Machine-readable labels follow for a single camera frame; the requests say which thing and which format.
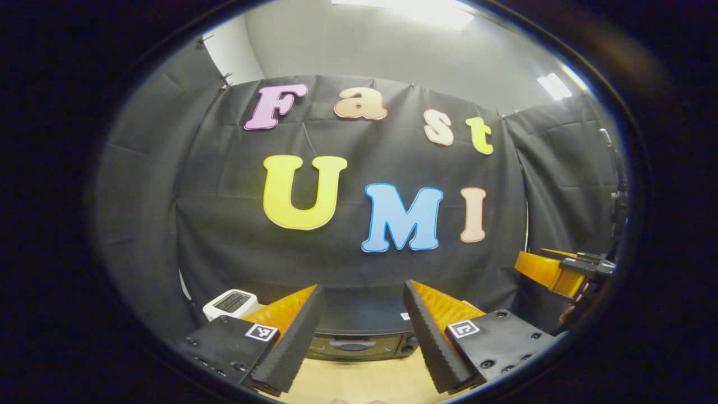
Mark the black electric oven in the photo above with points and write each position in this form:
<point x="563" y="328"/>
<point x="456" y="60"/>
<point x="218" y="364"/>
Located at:
<point x="359" y="314"/>

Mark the white toaster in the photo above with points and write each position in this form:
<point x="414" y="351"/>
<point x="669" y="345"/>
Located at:
<point x="230" y="303"/>

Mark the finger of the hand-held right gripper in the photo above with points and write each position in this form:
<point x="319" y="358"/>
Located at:
<point x="589" y="256"/>
<point x="547" y="272"/>

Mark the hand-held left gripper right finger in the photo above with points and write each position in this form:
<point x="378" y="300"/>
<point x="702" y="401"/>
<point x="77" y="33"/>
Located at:
<point x="429" y="336"/>

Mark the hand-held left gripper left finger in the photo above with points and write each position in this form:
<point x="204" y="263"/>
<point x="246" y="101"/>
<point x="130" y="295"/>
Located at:
<point x="297" y="336"/>

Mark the small ceiling light panel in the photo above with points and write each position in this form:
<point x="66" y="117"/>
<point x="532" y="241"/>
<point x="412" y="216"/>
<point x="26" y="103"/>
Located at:
<point x="554" y="86"/>

